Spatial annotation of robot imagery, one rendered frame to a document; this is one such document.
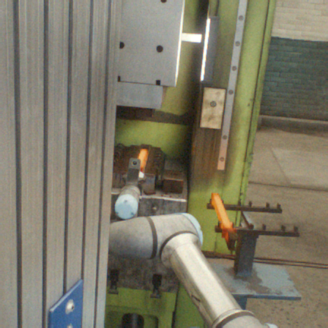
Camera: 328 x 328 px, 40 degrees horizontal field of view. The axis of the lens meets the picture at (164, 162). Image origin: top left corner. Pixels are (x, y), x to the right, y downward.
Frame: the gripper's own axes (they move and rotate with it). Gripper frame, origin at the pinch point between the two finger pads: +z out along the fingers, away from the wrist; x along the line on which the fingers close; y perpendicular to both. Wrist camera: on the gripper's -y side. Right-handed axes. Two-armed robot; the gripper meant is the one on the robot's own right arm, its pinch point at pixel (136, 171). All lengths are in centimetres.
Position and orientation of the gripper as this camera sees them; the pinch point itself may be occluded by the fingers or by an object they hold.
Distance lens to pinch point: 186.1
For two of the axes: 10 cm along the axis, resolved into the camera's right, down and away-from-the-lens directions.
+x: 10.0, 1.0, -0.2
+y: -0.8, 9.5, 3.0
